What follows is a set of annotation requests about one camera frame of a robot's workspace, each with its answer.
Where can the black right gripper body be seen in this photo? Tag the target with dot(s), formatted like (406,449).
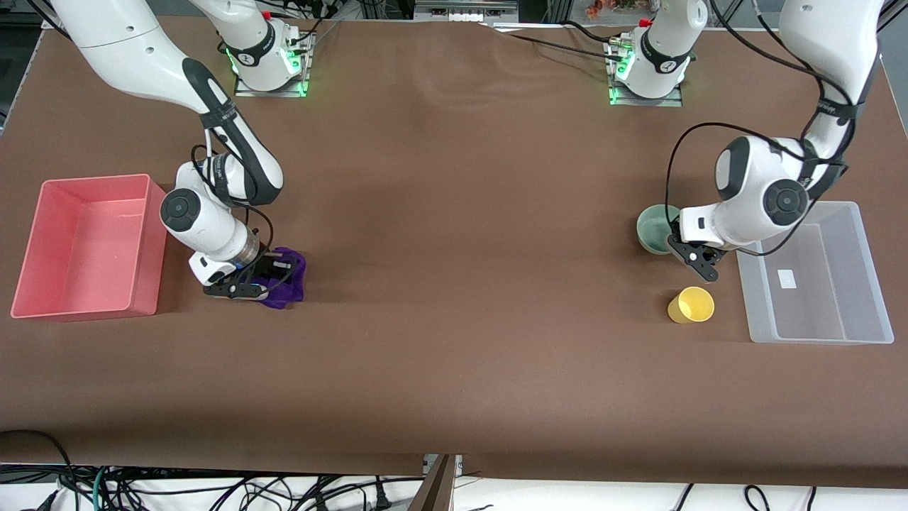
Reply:
(267,266)

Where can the purple cloth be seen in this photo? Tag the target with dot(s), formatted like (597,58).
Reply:
(294,285)

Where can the pale green bowl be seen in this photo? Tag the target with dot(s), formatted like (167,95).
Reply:
(652,227)

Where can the yellow cup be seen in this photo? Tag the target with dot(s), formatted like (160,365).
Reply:
(691,305)

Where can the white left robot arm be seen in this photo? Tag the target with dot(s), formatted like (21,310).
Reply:
(752,191)

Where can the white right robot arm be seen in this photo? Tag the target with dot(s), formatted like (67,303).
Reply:
(128,50)

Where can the white paper label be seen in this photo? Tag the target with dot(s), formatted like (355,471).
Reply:
(787,279)

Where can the translucent plastic bin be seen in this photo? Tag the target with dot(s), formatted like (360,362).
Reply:
(816,305)

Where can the pink plastic bin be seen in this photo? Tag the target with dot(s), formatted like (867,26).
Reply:
(85,241)

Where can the dark metal beam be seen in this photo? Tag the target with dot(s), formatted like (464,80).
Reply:
(434,490)

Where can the silver background box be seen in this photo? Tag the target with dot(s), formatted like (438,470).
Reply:
(464,10)

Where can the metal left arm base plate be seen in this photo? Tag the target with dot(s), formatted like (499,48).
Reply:
(618,96)

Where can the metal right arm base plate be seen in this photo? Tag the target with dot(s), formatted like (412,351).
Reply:
(301,71)

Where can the silver metal bracket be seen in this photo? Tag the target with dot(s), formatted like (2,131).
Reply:
(457,465)

